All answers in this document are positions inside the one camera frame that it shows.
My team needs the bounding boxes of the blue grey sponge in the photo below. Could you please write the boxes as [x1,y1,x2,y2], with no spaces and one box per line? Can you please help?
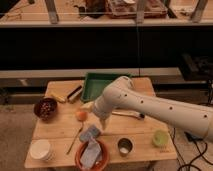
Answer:
[79,125,101,142]

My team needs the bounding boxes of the light green plastic cup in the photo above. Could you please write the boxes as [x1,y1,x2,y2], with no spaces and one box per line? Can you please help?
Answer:
[152,130,169,147]

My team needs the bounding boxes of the yellow corn cob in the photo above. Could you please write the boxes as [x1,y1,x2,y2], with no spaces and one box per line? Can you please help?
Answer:
[51,92,66,103]

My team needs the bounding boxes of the green plastic tray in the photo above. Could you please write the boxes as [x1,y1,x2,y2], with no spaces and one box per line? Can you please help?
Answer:
[81,73,125,103]

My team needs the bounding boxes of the grey white towel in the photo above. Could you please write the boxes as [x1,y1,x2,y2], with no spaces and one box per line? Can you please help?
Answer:
[80,139,102,169]

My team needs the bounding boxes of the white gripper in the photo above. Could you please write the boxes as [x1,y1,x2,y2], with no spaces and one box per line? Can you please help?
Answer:
[80,100,111,130]

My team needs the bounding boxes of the black power cables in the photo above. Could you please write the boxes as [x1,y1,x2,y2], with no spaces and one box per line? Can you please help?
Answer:
[169,128,213,171]

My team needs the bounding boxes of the wooden table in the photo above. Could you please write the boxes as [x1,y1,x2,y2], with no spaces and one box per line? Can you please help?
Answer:
[24,77,178,170]

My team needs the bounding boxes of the orange terracotta bowl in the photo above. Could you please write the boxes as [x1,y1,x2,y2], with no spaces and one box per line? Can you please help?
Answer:
[75,139,109,171]

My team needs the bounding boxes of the orange fruit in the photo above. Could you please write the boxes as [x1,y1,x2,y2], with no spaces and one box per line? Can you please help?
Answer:
[75,111,88,122]

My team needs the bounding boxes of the small metal cup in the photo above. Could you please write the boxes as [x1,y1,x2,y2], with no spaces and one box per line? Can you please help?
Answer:
[117,138,133,157]

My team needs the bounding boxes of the white paper cup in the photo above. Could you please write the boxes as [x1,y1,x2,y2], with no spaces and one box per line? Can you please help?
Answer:
[29,139,53,161]

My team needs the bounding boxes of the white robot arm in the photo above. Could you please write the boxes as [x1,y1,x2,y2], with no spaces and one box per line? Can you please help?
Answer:
[91,76,213,142]

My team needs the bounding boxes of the wooden spatula black tip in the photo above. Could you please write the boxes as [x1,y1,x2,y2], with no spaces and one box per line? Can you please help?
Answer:
[112,111,145,120]

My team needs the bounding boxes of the long wooden spoon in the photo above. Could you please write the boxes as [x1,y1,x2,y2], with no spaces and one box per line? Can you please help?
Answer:
[66,122,84,155]

